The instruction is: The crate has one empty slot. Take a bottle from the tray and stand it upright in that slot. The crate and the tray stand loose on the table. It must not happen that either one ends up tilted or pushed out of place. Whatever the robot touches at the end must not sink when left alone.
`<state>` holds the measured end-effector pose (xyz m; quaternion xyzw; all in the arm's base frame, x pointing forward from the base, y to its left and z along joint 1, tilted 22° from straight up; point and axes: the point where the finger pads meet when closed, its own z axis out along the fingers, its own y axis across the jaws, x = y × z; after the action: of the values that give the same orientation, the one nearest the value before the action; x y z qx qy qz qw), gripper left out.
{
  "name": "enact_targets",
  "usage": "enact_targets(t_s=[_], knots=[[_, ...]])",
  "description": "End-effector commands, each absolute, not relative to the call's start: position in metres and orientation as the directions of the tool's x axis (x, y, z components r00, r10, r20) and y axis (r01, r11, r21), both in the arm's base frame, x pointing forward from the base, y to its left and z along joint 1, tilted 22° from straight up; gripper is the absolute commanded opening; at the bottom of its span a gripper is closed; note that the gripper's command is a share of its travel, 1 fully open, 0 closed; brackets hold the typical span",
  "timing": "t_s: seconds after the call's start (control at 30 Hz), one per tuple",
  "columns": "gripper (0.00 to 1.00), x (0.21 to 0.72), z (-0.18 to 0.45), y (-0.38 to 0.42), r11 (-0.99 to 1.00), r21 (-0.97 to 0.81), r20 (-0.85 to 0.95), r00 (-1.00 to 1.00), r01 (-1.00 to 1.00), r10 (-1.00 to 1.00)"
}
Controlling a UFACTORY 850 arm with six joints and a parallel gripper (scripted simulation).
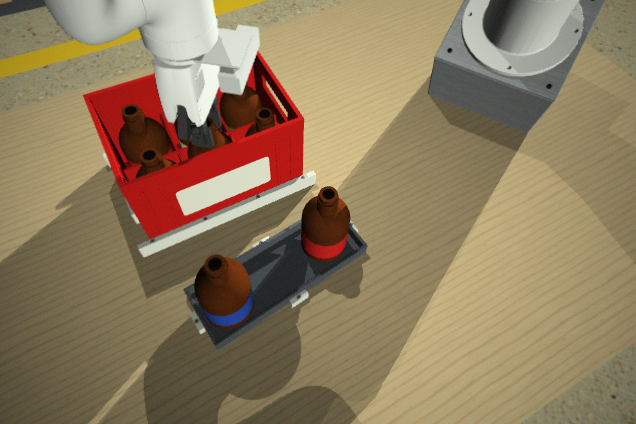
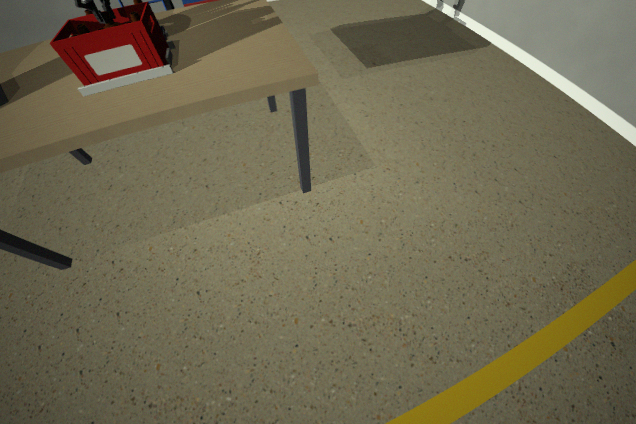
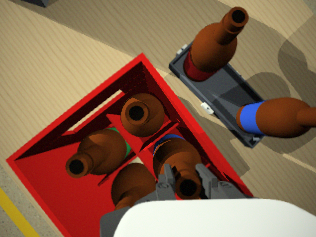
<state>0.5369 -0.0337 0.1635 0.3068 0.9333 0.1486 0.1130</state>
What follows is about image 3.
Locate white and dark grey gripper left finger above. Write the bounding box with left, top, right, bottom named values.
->
left=100, top=164, right=177, bottom=237

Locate red bottle crate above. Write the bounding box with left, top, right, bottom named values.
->
left=33, top=78, right=254, bottom=237

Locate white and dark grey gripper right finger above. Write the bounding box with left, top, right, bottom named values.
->
left=195, top=163, right=260, bottom=200

